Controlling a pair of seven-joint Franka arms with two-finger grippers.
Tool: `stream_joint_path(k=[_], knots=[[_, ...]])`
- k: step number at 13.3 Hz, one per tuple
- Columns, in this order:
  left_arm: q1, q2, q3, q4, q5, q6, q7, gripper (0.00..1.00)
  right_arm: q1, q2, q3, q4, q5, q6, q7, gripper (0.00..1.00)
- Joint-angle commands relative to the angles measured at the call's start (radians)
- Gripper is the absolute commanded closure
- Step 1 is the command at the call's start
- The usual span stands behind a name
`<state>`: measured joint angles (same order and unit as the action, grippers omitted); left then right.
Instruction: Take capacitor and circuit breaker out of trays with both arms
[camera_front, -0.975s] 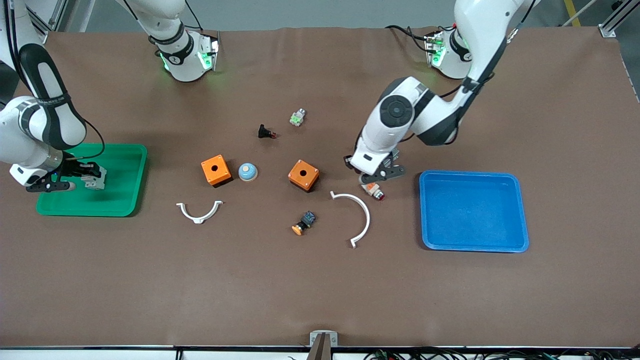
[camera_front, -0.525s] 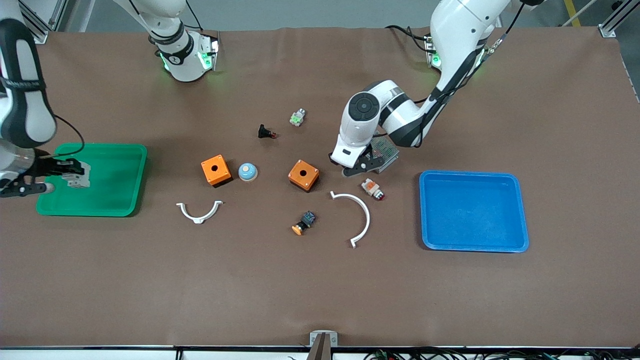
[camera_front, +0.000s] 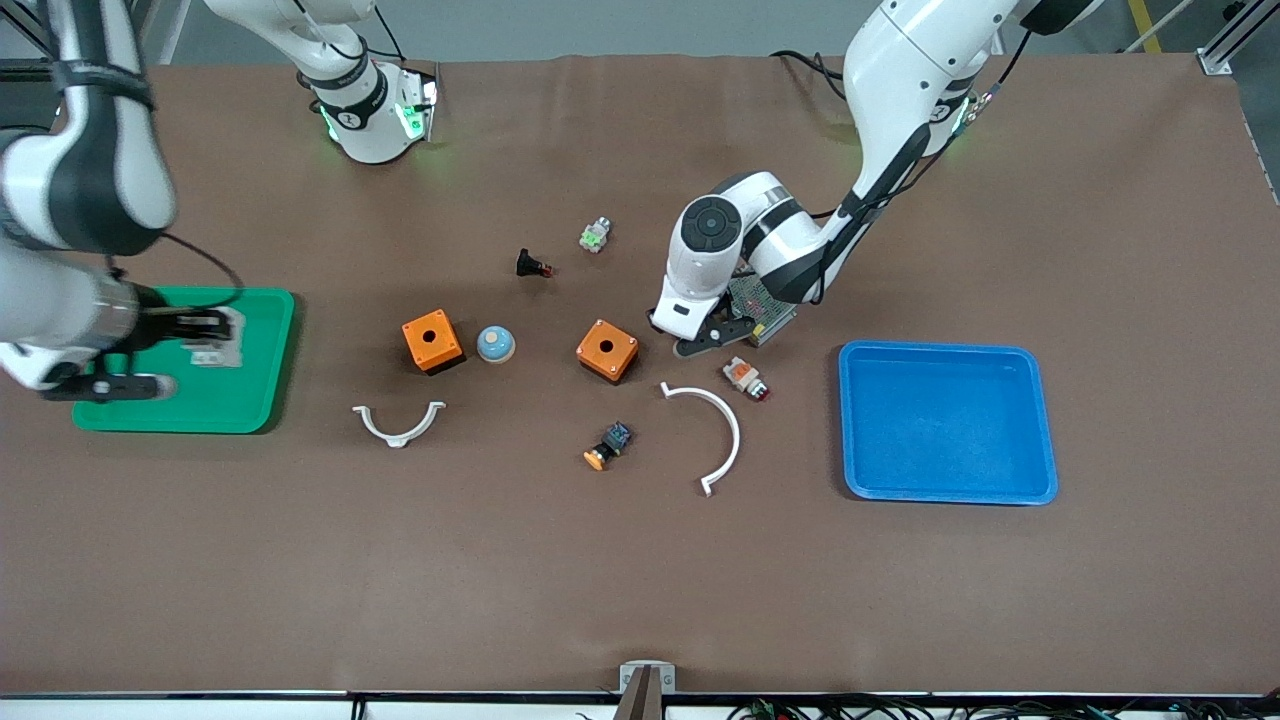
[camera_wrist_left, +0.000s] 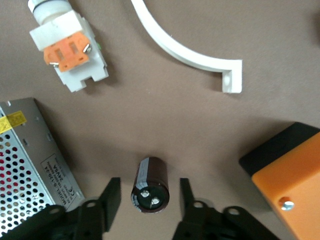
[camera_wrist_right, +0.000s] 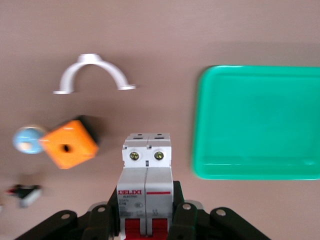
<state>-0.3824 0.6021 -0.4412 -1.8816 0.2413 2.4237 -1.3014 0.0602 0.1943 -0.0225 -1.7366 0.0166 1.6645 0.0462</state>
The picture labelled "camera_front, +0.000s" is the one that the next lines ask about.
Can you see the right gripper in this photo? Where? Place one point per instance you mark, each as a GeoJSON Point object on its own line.
{"type": "Point", "coordinates": [163, 327]}

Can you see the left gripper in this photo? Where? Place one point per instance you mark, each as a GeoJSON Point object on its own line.
{"type": "Point", "coordinates": [725, 306]}

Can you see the white red circuit breaker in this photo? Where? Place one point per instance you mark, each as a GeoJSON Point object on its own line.
{"type": "Point", "coordinates": [225, 352]}

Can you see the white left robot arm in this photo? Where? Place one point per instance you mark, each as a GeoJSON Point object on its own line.
{"type": "Point", "coordinates": [900, 80]}

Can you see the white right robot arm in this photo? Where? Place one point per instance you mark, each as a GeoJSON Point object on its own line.
{"type": "Point", "coordinates": [100, 190]}

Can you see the metal mesh power supply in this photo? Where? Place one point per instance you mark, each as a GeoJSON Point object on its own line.
{"type": "Point", "coordinates": [775, 315]}

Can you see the green plastic tray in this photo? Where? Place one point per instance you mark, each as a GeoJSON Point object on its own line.
{"type": "Point", "coordinates": [230, 400]}

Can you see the orange black emergency button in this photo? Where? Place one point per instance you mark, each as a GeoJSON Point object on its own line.
{"type": "Point", "coordinates": [612, 440]}

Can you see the green white push button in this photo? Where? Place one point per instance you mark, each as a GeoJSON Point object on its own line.
{"type": "Point", "coordinates": [594, 237]}

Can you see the blue dome button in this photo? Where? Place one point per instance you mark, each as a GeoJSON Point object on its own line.
{"type": "Point", "coordinates": [495, 345]}

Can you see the blue plastic tray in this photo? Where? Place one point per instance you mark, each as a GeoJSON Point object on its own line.
{"type": "Point", "coordinates": [940, 430]}

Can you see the brown table cover sheet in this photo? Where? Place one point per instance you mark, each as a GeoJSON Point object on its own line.
{"type": "Point", "coordinates": [600, 570]}

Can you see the red indicator light switch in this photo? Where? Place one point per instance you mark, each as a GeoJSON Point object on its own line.
{"type": "Point", "coordinates": [742, 373]}

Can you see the large white curved bracket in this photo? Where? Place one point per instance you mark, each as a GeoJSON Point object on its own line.
{"type": "Point", "coordinates": [735, 430]}

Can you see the orange button enclosure box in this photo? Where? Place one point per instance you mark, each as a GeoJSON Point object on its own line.
{"type": "Point", "coordinates": [620, 352]}
{"type": "Point", "coordinates": [445, 347]}

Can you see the small black red switch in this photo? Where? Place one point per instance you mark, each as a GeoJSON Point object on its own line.
{"type": "Point", "coordinates": [525, 263]}

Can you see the small white curved bracket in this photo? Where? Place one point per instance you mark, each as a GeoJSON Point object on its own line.
{"type": "Point", "coordinates": [400, 438]}

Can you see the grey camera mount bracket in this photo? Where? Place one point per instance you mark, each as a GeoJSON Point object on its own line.
{"type": "Point", "coordinates": [645, 700]}

